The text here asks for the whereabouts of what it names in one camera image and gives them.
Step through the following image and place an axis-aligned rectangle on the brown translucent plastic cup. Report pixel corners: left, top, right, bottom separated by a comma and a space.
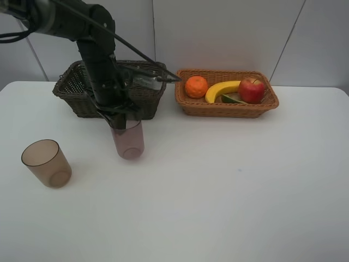
21, 139, 72, 188

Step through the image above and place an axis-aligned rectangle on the yellow banana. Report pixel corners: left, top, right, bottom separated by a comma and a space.
205, 80, 241, 104

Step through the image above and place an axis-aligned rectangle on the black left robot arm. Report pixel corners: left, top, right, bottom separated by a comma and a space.
1, 1, 140, 129

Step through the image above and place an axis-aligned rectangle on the halved avocado with pit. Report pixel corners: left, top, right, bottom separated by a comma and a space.
221, 93, 246, 104

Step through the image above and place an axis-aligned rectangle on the purple translucent plastic cup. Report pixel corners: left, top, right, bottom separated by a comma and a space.
110, 120, 145, 160

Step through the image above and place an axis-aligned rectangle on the orange mandarin fruit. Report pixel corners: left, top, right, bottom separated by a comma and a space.
185, 76, 208, 99

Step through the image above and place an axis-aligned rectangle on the orange wicker basket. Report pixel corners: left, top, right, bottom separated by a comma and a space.
174, 69, 279, 118

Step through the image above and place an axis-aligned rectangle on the dark brown wicker basket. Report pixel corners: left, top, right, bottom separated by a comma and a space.
52, 61, 166, 120

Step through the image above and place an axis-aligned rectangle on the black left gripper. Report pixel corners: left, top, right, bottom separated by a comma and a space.
87, 69, 142, 130

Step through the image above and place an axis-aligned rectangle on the red yellow apple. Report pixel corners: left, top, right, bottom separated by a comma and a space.
238, 78, 266, 104

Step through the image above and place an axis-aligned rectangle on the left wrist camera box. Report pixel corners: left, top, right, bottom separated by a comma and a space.
122, 65, 163, 91

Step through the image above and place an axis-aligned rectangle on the left camera cable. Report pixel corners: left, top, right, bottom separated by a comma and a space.
49, 0, 183, 84

